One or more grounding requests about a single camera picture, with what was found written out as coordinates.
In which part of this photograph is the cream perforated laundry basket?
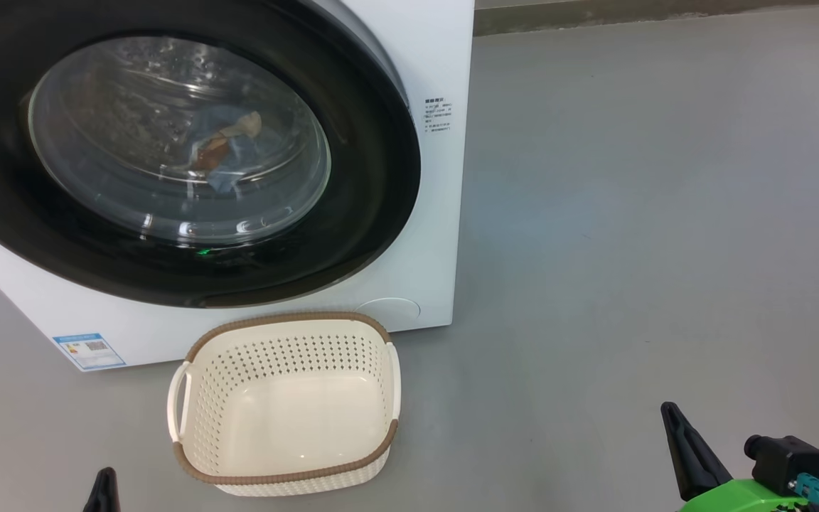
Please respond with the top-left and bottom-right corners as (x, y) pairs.
(167, 311), (402, 497)

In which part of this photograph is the black round glass washer door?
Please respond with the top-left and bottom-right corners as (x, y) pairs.
(0, 0), (422, 309)

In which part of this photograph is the white front-load washing machine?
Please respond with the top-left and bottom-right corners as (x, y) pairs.
(0, 0), (476, 372)

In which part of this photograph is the printed black text label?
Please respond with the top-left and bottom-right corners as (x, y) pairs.
(424, 97), (453, 134)

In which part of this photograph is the round filter cover panel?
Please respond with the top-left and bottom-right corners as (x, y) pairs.
(354, 297), (421, 329)

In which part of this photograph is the teal right camera connector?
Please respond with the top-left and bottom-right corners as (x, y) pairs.
(793, 473), (819, 511)

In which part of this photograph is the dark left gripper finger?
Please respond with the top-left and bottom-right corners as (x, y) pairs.
(90, 467), (120, 512)

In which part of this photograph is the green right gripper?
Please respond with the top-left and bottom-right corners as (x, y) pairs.
(660, 402), (808, 512)

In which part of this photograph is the blue energy label sticker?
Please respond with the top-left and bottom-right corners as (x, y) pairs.
(53, 333), (127, 372)

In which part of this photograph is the blue garment large orange print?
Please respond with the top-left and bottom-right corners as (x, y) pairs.
(188, 107), (265, 196)

